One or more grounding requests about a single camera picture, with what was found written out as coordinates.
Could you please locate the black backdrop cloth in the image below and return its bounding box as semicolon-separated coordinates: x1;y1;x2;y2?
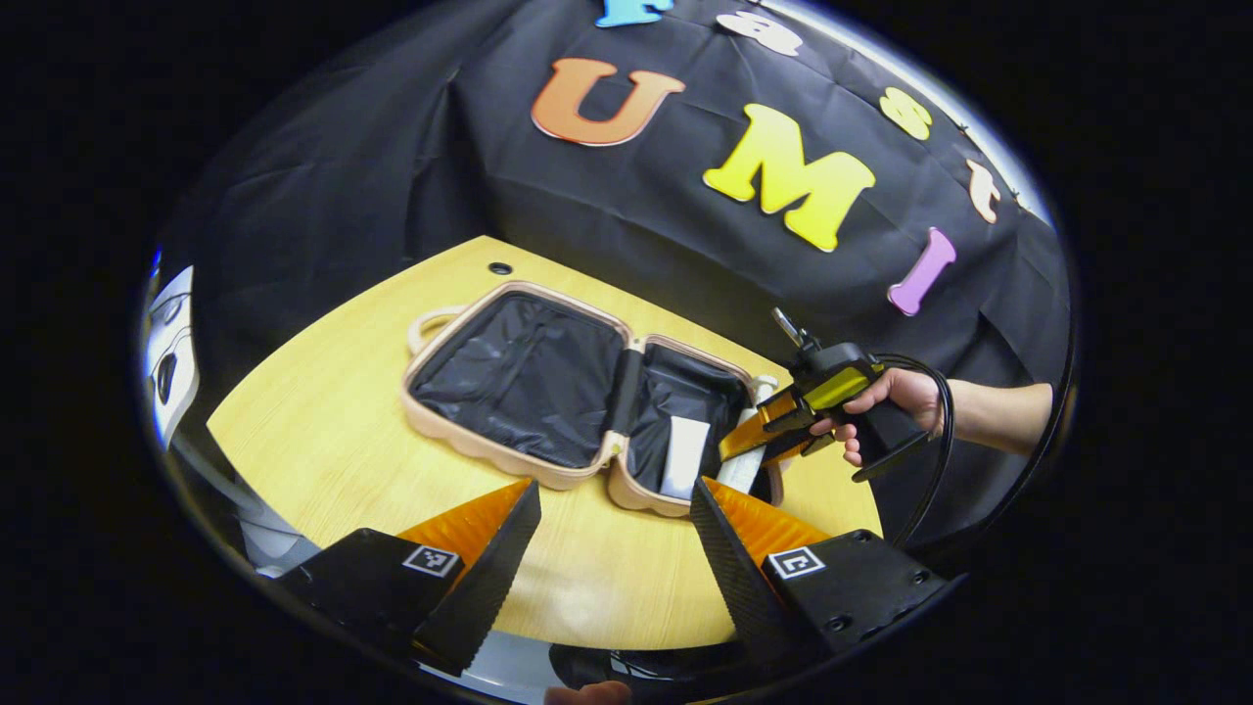
162;0;1073;549

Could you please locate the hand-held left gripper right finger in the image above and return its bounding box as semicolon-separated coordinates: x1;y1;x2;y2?
690;477;952;677

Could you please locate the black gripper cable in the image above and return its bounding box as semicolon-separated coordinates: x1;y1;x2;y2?
869;352;956;549

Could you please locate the white pump bottle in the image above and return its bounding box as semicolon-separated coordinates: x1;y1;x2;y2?
717;376;780;495

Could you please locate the white cosmetic tube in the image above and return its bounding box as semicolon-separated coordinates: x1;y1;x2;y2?
660;415;711;500

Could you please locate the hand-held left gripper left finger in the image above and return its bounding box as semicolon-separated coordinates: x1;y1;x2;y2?
274;478;542;679

